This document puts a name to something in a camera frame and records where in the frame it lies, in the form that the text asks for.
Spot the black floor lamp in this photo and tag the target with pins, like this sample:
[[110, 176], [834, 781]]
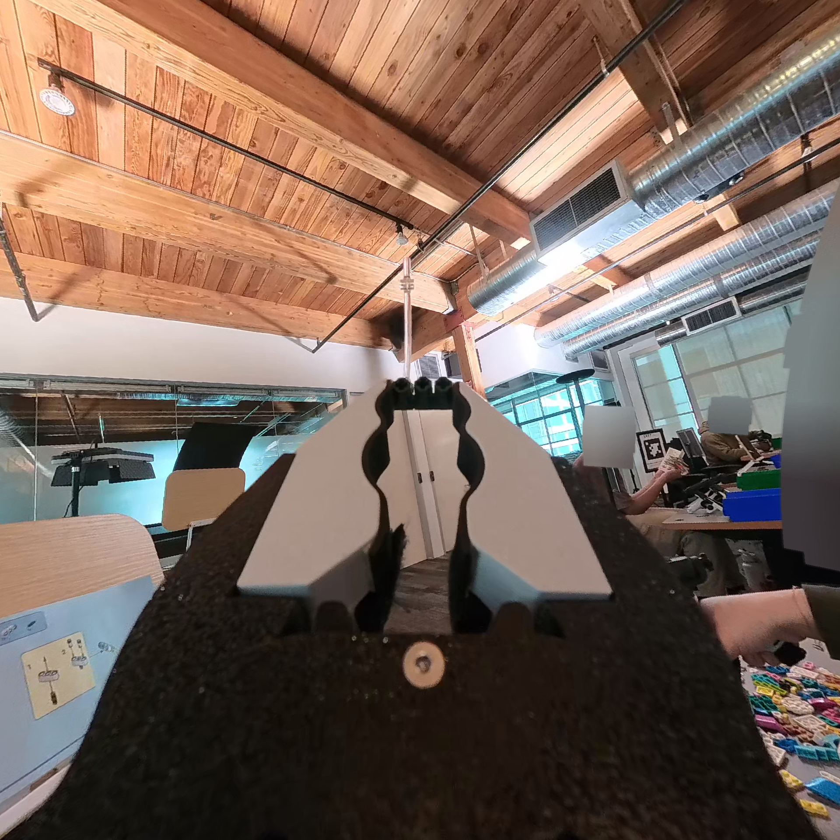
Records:
[[575, 377]]

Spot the green plastic bin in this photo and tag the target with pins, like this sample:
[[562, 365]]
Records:
[[758, 479]]

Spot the black track light rail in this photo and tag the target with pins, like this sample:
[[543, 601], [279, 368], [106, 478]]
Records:
[[229, 148]]

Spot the black curved backdrop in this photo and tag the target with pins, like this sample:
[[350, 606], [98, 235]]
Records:
[[210, 446]]

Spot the long black ceiling conduit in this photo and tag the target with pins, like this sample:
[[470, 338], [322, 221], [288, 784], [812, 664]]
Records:
[[499, 174]]

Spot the wooden support post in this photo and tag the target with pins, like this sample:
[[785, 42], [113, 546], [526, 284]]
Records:
[[469, 358]]

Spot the large window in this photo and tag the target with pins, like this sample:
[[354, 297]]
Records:
[[544, 420]]

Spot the black brick with clear rod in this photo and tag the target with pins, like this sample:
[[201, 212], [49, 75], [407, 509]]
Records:
[[423, 392]]

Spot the small softbox light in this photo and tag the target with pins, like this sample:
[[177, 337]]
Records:
[[105, 469]]

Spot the white wall vent grille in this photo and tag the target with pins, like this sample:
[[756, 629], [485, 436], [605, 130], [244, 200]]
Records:
[[429, 366]]

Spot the pile of toy bricks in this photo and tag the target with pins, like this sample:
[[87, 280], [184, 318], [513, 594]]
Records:
[[800, 715]]

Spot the wooden chair back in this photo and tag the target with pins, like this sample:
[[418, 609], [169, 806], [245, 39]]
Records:
[[203, 499]]

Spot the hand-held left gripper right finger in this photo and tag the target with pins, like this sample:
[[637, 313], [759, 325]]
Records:
[[525, 518]]

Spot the silver ventilation duct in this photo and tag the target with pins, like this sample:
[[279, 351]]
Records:
[[656, 289], [505, 285], [656, 321]]

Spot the metal sprinkler pipe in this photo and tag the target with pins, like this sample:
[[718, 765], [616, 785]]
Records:
[[13, 262]]

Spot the building instruction booklet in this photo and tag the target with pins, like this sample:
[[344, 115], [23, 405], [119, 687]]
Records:
[[39, 722]]

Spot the white round spotlight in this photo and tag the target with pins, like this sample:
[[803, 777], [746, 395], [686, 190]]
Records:
[[58, 100]]

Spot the small track spotlight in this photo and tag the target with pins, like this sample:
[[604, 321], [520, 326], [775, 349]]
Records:
[[401, 236]]

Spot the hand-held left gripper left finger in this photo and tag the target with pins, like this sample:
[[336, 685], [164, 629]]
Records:
[[315, 512]]

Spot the light wooden table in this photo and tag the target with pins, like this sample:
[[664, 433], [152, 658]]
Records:
[[65, 564]]

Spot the person's right forearm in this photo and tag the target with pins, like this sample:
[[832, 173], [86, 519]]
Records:
[[754, 617]]

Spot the black and white printed tag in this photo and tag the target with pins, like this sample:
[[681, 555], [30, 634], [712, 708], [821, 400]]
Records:
[[649, 449]]

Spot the blue plastic bin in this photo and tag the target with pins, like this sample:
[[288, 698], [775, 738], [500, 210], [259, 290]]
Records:
[[754, 505]]

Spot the white air vent box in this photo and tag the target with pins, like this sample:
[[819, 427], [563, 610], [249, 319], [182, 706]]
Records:
[[577, 210]]

